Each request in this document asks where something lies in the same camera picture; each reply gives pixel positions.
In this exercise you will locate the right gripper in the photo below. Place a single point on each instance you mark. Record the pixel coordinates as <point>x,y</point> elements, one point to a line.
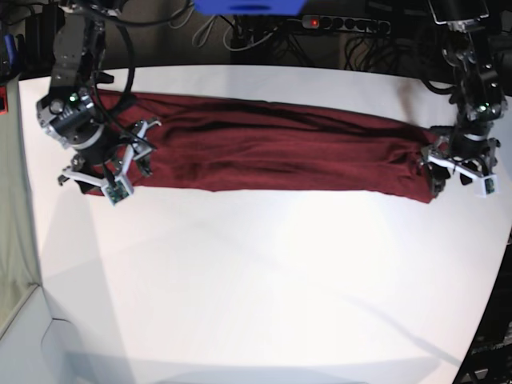
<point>108,159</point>

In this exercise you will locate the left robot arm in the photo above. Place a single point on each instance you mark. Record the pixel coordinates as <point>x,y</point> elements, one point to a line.
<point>476,92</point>

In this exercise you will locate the blue box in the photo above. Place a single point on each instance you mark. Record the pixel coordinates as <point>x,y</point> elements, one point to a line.
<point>249,7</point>

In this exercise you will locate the dark red t-shirt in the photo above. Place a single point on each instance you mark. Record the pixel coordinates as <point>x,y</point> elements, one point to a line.
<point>224,144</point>

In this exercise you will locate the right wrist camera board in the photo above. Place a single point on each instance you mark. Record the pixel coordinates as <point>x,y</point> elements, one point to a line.
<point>116,193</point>

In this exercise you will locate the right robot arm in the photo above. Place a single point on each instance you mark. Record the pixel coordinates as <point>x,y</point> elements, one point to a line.
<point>73,114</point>

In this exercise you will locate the grey fabric side panel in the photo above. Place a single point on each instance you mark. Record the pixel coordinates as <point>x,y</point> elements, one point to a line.
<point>20,272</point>

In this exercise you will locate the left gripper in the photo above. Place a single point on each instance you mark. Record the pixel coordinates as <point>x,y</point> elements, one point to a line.
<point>458,155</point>

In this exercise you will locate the red and black device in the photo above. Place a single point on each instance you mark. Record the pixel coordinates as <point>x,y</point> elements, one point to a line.
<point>3,100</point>

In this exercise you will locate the black power strip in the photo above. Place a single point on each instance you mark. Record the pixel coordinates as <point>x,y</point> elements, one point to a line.
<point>346,24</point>

